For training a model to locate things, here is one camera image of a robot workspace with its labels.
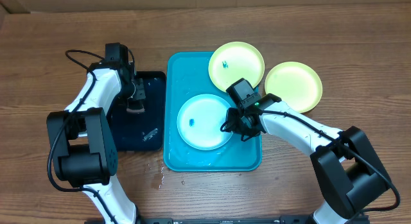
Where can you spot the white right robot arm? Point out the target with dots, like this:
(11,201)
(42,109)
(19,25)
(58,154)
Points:
(349,172)

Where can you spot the light blue plate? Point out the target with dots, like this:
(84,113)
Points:
(199,121)

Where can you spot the green sponge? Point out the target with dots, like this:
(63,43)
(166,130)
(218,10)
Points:
(135,108)

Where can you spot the black rectangular tray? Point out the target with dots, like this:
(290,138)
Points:
(144,131)

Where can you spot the yellow plate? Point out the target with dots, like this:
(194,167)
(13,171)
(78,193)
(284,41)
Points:
(233,61)
(295,83)

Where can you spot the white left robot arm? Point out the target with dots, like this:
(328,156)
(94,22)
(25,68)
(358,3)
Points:
(83,156)

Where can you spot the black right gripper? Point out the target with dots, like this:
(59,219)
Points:
(234,126)

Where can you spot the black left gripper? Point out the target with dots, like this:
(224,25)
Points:
(141,94)

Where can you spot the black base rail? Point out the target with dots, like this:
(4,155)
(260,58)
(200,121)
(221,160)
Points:
(286,219)

